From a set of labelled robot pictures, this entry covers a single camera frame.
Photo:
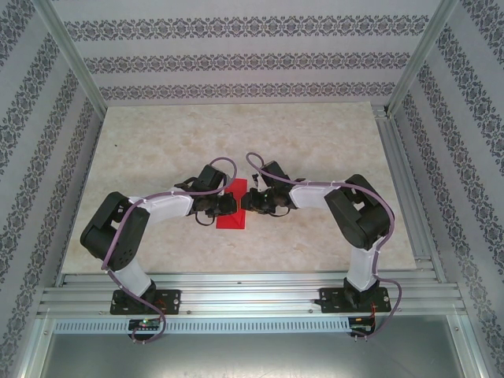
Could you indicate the red paper sheet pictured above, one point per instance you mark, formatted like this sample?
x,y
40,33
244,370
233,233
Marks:
x,y
232,222

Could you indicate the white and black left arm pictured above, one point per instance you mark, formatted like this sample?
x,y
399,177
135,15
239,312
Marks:
x,y
118,240

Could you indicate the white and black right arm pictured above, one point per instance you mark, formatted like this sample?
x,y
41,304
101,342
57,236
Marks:
x,y
362,220

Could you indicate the grey sheet metal panel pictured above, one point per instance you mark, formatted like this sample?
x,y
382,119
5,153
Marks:
x,y
252,358

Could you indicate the small circuit board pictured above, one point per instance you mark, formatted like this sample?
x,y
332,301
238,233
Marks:
x,y
143,325
360,322

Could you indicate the aluminium frame rail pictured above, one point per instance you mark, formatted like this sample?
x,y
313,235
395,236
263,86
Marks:
x,y
252,295

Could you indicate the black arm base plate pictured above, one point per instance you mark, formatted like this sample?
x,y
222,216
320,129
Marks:
x,y
173,301
327,303

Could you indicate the aluminium side rail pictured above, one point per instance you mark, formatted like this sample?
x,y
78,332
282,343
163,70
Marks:
x,y
407,197

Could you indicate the aluminium frame post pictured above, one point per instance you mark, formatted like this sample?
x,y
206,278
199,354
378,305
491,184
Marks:
x,y
72,55
421,55

